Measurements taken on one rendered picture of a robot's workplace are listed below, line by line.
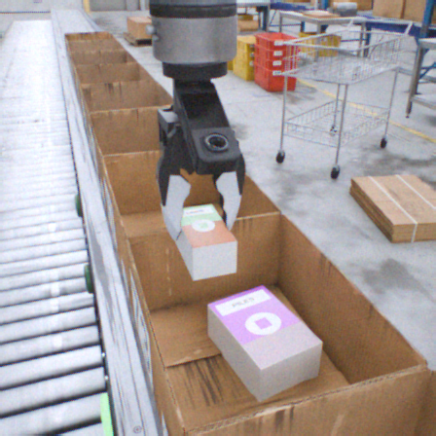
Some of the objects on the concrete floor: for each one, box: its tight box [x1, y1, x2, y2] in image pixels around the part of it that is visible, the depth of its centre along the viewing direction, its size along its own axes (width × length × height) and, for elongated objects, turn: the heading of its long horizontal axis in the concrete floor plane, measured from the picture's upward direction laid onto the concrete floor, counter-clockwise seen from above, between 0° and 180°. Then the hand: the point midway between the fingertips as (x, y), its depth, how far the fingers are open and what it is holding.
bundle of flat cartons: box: [348, 175, 436, 243], centre depth 305 cm, size 69×47×13 cm
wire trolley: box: [275, 18, 413, 179], centre depth 381 cm, size 107×56×103 cm, turn 139°
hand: (202, 230), depth 58 cm, fingers closed on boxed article, 6 cm apart
